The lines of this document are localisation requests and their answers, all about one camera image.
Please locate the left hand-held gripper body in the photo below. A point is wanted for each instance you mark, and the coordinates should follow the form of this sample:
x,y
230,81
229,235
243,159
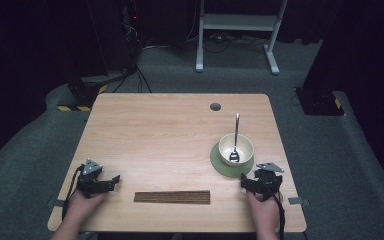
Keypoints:
x,y
91,182

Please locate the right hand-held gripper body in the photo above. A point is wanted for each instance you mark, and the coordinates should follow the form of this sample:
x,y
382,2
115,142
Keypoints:
x,y
269,181

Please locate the cream ceramic bowl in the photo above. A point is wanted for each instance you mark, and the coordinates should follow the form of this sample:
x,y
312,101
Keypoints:
x,y
236,150

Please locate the row of brown chopsticks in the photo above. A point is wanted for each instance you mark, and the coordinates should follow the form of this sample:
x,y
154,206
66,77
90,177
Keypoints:
x,y
172,197

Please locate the person's left hand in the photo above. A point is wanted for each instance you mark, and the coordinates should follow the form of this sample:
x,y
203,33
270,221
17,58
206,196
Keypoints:
x,y
85,206

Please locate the person's right hand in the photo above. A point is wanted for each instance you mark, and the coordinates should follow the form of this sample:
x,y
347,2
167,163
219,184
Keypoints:
x,y
263,210

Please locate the green round saucer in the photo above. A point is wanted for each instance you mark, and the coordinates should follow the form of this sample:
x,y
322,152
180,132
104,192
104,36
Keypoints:
x,y
228,169

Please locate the grey tape piece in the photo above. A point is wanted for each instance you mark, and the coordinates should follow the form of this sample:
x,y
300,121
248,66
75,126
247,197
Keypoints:
x,y
298,201
55,202

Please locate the metal spoon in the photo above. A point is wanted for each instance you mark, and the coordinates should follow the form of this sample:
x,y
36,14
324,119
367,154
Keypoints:
x,y
236,140

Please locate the dark round table grommet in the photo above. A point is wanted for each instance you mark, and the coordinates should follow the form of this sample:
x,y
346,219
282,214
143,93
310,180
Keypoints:
x,y
215,107

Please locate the black striped stand base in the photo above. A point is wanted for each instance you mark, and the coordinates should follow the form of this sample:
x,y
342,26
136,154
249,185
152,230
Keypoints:
x,y
83,93
320,101

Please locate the dark curtain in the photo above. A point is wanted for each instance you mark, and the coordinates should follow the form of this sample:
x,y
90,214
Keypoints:
x,y
30,66
363,50

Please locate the dark equipment rack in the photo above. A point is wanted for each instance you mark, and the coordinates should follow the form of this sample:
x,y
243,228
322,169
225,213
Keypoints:
x,y
116,33

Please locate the white metal stand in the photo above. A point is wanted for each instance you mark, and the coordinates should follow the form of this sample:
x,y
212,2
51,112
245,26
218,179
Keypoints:
x,y
240,22

